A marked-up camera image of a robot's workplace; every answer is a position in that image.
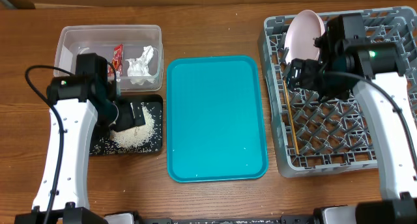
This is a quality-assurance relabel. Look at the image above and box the wooden chopstick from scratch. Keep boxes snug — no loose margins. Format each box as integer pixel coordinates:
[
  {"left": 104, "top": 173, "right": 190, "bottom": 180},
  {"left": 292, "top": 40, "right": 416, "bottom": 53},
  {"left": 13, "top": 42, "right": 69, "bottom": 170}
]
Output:
[{"left": 283, "top": 81, "right": 299, "bottom": 155}]

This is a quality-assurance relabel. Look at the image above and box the large white plate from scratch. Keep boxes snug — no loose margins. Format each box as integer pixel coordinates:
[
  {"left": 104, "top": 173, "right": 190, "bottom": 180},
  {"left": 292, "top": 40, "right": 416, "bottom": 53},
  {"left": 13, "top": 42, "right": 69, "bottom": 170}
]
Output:
[{"left": 284, "top": 10, "right": 325, "bottom": 63}]

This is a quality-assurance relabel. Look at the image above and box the white napkin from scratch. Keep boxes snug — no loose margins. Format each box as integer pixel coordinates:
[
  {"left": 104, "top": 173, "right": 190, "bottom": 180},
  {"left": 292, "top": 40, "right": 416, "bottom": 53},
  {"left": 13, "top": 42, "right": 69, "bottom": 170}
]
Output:
[{"left": 126, "top": 46, "right": 154, "bottom": 85}]

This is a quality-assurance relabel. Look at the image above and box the red snack wrapper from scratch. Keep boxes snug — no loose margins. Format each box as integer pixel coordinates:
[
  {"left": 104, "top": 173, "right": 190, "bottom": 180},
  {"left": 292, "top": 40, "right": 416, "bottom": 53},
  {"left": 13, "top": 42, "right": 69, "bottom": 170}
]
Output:
[{"left": 111, "top": 44, "right": 124, "bottom": 81}]

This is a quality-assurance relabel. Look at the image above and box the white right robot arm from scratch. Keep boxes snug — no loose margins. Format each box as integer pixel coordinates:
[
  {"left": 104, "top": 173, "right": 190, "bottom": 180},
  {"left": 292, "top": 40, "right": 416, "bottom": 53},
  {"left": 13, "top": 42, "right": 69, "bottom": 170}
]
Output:
[{"left": 285, "top": 10, "right": 416, "bottom": 223}]

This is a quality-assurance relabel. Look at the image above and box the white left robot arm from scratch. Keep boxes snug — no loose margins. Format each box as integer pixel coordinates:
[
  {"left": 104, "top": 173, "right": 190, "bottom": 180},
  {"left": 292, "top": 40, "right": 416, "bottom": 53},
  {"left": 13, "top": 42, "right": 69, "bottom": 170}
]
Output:
[{"left": 14, "top": 53, "right": 145, "bottom": 224}]

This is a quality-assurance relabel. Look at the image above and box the black tray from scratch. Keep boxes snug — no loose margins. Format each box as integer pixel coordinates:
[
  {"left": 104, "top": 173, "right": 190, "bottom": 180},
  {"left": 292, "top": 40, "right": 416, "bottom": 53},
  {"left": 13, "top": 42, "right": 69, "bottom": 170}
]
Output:
[{"left": 89, "top": 94, "right": 163, "bottom": 156}]

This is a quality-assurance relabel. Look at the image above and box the pile of rice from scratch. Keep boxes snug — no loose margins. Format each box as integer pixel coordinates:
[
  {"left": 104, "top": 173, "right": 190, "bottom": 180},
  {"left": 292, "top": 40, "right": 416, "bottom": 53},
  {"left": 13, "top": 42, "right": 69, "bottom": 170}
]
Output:
[{"left": 110, "top": 106, "right": 155, "bottom": 148}]

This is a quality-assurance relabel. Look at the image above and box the grey plastic dish rack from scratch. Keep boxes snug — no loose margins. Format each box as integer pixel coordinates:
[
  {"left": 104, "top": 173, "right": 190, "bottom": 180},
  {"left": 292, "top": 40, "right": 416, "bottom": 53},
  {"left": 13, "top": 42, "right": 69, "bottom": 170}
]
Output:
[{"left": 258, "top": 7, "right": 416, "bottom": 177}]

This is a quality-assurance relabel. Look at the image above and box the clear plastic bin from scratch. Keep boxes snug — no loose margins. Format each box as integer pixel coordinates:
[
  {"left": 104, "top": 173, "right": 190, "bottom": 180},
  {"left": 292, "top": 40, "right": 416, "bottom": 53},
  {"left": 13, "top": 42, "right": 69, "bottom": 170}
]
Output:
[{"left": 54, "top": 25, "right": 164, "bottom": 92}]

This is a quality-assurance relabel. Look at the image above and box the teal plastic tray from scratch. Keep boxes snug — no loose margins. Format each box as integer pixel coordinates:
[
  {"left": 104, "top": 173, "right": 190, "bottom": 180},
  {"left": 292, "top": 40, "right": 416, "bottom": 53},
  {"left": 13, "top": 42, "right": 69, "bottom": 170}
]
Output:
[{"left": 166, "top": 55, "right": 268, "bottom": 183}]

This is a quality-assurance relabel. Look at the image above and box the black rail at table edge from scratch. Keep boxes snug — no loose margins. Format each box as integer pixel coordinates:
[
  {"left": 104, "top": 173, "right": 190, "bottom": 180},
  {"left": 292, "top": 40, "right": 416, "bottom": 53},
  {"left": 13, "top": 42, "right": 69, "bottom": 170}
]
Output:
[{"left": 104, "top": 210, "right": 313, "bottom": 224}]

